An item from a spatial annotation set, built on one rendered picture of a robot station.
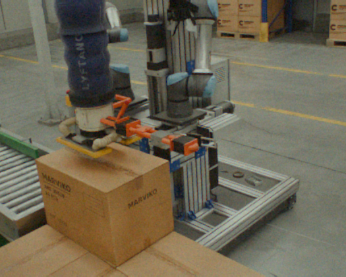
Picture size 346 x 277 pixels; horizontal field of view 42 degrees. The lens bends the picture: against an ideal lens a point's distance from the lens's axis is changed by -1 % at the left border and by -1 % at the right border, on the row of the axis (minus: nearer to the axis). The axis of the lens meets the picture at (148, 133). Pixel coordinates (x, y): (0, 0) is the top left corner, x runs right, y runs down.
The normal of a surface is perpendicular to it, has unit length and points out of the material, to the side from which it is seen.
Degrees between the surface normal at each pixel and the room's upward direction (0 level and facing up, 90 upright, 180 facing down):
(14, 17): 90
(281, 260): 0
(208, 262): 0
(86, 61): 70
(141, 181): 90
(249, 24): 89
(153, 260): 0
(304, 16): 90
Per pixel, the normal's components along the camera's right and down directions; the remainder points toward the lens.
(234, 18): -0.69, 0.27
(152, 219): 0.70, 0.21
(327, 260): -0.08, -0.93
